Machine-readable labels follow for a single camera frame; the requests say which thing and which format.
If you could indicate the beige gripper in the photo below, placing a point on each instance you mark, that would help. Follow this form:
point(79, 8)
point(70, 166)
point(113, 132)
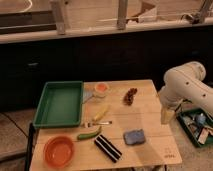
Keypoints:
point(166, 115)

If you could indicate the blue sponge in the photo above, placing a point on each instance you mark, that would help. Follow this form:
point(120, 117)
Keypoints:
point(134, 137)

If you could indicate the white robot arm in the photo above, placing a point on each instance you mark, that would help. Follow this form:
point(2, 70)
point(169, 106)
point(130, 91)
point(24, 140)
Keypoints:
point(185, 82)

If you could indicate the green plastic tray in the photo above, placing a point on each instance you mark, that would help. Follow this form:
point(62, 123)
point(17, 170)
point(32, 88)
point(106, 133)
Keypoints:
point(60, 105)

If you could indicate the green bin with items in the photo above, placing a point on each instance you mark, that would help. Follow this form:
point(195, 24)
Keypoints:
point(188, 121)

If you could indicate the brown grape bunch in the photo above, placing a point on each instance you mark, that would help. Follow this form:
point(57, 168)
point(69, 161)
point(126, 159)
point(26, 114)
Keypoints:
point(129, 96)

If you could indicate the wooden folding table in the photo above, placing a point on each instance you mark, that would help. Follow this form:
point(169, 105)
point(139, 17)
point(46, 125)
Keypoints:
point(144, 113)

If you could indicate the metal fork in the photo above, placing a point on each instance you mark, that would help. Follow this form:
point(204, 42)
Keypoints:
point(90, 124)

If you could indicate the black striped brush block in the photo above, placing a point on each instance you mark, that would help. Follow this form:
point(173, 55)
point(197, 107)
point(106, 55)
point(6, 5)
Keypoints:
point(108, 148)

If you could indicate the orange cup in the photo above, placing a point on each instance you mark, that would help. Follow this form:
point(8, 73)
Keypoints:
point(101, 89)

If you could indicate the grey cloth piece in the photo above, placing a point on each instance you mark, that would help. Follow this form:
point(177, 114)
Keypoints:
point(87, 95)

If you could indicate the green chili pepper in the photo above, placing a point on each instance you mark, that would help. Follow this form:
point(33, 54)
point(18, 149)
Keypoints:
point(85, 136)

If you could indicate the orange plastic bowl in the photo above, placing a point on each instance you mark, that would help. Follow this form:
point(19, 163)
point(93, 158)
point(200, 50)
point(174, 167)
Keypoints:
point(58, 152)

